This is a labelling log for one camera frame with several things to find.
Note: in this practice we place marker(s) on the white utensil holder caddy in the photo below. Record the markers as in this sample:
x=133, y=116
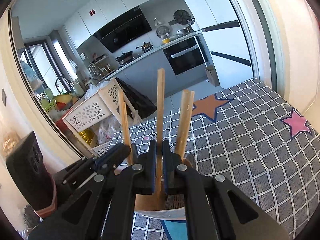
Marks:
x=153, y=206

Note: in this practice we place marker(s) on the left human hand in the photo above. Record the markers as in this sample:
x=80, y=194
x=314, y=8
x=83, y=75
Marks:
x=47, y=211

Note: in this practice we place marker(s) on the plastic bag in cart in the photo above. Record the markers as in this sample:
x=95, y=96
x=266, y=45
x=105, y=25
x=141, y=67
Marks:
x=107, y=128

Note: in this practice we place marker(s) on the cream perforated storage cart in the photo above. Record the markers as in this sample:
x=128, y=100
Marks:
x=89, y=113

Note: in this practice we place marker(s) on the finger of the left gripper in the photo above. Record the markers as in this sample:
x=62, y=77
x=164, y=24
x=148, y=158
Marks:
x=109, y=161

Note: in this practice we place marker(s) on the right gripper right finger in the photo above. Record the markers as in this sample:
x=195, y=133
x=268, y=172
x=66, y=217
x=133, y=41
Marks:
x=214, y=207

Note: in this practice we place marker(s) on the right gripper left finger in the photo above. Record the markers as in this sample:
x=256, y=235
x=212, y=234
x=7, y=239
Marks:
x=103, y=208

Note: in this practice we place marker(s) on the black built-in oven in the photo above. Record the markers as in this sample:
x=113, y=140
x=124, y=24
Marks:
x=186, y=55

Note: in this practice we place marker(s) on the bag of white puffs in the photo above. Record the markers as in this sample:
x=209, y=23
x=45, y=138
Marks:
x=9, y=139

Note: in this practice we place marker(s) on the wooden chopstick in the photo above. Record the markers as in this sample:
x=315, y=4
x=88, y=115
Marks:
x=177, y=147
x=186, y=112
x=159, y=135
x=125, y=125

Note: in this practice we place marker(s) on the white upper cabinets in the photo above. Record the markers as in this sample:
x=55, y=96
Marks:
x=88, y=19

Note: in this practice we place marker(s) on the black frying pan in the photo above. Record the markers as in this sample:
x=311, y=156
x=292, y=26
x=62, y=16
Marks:
x=125, y=57

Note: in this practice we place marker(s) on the black range hood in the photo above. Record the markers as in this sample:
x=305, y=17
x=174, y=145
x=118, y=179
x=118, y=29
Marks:
x=123, y=29

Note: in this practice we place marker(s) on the grey checked tablecloth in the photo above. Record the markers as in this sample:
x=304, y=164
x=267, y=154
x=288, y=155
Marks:
x=249, y=143

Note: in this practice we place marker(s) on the pot on stove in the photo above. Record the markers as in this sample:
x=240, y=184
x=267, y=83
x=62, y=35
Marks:
x=147, y=46

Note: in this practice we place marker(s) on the yellow colander bowl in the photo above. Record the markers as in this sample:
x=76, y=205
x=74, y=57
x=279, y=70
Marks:
x=63, y=101

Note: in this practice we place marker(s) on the white refrigerator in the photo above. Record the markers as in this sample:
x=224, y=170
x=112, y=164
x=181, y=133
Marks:
x=225, y=40

